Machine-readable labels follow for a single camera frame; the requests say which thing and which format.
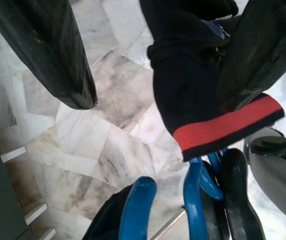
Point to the blue plastic hanger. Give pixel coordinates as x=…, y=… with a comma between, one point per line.
x=138, y=200

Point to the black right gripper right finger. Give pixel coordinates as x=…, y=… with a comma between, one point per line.
x=258, y=50

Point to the black shirt with red collar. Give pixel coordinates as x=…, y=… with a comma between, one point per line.
x=183, y=87

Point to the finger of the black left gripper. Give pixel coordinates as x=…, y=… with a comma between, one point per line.
x=235, y=187
x=214, y=220

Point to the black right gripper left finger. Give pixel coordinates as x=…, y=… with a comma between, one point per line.
x=45, y=50

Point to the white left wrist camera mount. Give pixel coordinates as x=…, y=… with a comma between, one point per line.
x=278, y=180

